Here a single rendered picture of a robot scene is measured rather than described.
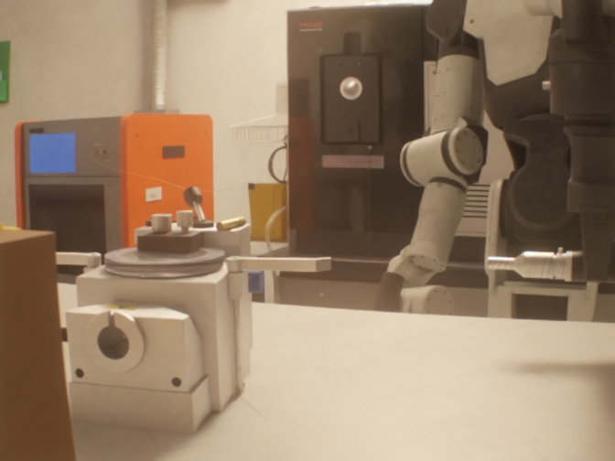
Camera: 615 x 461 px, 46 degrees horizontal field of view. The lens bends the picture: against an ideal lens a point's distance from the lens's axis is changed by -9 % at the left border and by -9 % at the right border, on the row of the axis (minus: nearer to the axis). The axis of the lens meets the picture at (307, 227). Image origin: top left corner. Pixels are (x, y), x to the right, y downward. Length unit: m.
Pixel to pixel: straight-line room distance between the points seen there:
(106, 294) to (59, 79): 3.64
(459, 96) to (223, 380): 0.88
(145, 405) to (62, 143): 1.44
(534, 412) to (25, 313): 0.39
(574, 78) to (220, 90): 3.06
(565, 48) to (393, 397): 0.31
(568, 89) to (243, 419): 0.36
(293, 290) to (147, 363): 1.72
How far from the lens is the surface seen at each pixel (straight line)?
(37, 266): 0.21
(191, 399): 0.49
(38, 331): 0.21
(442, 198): 1.25
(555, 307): 1.14
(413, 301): 1.17
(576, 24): 0.61
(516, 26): 1.17
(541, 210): 1.06
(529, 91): 1.13
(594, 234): 0.65
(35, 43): 4.29
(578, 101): 0.63
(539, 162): 1.09
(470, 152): 1.26
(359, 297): 2.14
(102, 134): 1.83
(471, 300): 2.07
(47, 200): 1.94
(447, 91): 1.33
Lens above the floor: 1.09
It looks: 7 degrees down
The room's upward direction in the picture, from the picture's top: straight up
